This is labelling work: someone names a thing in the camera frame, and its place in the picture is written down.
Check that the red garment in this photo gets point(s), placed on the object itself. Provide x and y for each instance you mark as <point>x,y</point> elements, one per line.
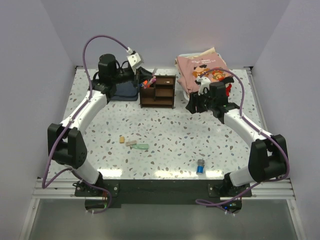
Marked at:
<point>228,89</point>

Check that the dark red gel pen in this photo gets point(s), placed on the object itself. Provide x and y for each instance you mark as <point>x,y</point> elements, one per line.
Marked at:
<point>154,71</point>

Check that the folded dark blue cloth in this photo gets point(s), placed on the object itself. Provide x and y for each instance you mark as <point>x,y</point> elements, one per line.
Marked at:
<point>126,92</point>

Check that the blue grey pencil sharpener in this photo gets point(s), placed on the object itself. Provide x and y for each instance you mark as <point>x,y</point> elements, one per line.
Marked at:
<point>200,166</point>

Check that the black garment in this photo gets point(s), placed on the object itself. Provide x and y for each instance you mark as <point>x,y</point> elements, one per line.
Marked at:
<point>228,80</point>

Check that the yellow sticky note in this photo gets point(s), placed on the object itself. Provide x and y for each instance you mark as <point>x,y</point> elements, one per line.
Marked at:
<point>121,139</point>

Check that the white laundry basket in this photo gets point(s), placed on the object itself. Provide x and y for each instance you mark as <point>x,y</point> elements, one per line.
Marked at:
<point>186,95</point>

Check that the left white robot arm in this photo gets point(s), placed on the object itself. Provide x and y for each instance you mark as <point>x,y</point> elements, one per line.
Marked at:
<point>66,145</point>

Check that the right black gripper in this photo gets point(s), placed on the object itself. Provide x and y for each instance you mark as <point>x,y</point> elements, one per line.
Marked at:
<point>194,100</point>

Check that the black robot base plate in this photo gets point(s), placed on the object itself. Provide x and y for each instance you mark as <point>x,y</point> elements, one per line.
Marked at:
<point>167,192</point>

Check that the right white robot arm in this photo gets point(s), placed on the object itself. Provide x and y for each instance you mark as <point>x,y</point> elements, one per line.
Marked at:
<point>268,157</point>

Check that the pink pixel-print shirt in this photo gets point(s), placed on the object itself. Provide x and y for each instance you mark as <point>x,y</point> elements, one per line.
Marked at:
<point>208,63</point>

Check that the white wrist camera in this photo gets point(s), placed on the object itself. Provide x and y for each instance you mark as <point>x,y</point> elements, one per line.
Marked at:
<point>135,60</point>
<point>203,82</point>

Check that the brown wooden desk organizer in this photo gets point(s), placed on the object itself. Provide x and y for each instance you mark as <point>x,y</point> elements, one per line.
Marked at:
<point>160,94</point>

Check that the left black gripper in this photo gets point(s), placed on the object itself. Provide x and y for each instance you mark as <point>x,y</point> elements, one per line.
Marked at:
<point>141,74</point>

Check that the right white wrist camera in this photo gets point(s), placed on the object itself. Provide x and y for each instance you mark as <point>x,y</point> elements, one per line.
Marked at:
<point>203,82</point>

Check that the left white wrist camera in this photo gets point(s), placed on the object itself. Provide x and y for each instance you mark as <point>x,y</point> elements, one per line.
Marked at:
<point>135,60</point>

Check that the black orange highlighter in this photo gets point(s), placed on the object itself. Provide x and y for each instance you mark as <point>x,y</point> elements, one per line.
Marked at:
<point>145,84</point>

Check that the tan eraser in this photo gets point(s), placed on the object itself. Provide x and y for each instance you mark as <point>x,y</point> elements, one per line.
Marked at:
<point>131,143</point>

